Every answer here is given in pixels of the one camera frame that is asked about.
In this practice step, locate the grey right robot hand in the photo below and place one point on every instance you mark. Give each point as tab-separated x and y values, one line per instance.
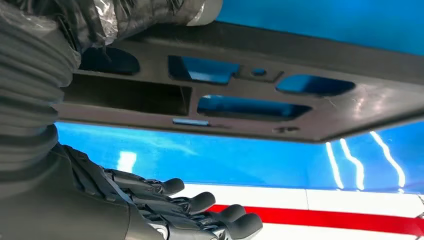
66	215

